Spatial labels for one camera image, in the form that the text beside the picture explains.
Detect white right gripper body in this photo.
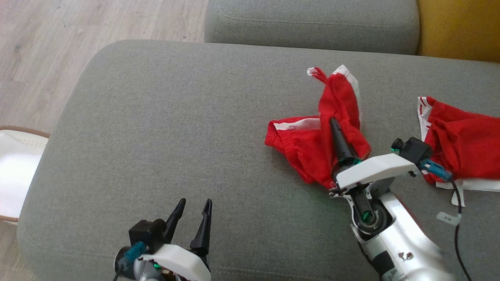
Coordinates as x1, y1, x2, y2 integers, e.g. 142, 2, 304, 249
331, 153, 420, 192

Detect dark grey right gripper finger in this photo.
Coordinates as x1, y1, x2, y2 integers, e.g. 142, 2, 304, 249
329, 117, 362, 167

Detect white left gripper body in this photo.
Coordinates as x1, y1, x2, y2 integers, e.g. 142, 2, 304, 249
138, 244, 212, 281

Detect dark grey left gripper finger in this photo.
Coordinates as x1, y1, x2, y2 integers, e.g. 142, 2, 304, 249
162, 197, 187, 245
189, 199, 213, 258

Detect red shorts with white trim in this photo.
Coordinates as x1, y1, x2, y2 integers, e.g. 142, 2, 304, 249
265, 64, 372, 190

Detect red Bulls basketball jersey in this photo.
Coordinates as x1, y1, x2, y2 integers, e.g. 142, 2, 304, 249
417, 96, 500, 227

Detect grey sofa chaise seat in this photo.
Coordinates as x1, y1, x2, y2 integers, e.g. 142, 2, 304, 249
18, 39, 500, 281

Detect white basket with brown rim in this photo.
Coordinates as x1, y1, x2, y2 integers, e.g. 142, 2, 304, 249
0, 126, 50, 224

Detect yellow sofa back cushion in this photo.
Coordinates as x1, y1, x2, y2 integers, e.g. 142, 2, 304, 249
416, 0, 500, 63

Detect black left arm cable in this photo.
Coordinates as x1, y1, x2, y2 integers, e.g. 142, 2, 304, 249
113, 241, 148, 281

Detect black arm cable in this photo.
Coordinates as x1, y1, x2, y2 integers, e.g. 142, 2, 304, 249
113, 241, 148, 281
420, 158, 474, 281

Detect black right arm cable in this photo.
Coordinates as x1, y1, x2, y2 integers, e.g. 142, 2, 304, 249
420, 158, 474, 281

